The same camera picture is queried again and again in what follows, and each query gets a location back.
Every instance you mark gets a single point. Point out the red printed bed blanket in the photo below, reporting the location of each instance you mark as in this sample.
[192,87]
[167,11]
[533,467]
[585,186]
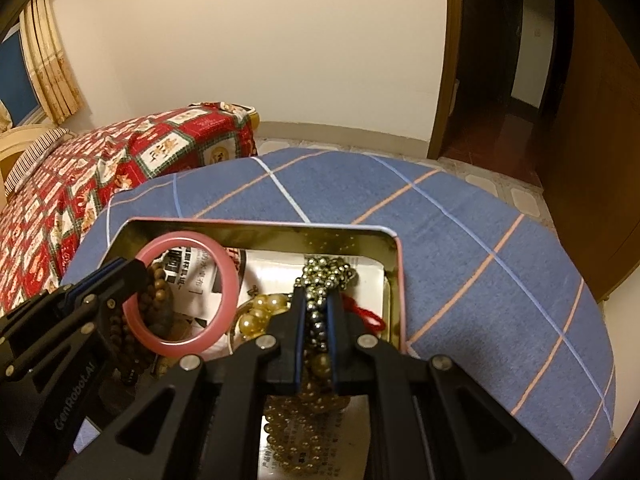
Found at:
[75,185]

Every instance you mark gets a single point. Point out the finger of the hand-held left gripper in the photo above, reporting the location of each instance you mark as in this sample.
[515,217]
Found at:
[87,282]
[132,277]

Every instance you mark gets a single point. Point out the window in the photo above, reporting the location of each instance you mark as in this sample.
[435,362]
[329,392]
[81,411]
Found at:
[15,80]

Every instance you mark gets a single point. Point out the striped pillow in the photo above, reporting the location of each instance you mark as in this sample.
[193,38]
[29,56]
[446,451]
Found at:
[35,152]

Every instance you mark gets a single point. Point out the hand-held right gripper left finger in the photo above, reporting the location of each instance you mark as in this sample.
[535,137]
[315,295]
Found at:
[299,340]

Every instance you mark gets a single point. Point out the pink bangle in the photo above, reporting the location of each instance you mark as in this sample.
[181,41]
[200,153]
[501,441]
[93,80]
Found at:
[175,239]

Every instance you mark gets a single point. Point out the brown wooden door frame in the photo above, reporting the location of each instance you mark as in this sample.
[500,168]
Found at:
[445,60]

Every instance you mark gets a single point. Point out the pink metal tin box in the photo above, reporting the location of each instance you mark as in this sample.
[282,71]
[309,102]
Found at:
[350,240]

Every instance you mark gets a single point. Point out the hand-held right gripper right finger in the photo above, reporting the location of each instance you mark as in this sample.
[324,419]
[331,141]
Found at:
[334,345]

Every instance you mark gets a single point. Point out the cream bed headboard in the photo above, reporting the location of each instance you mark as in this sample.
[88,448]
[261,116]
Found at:
[10,150]

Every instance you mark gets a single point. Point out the brown wooden door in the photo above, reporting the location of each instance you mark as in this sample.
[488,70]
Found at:
[590,135]

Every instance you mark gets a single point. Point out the yellow patterned curtain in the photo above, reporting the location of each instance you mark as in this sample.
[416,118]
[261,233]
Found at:
[50,75]

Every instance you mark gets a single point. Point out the blue checked tablecloth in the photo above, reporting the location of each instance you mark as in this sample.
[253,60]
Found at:
[450,260]

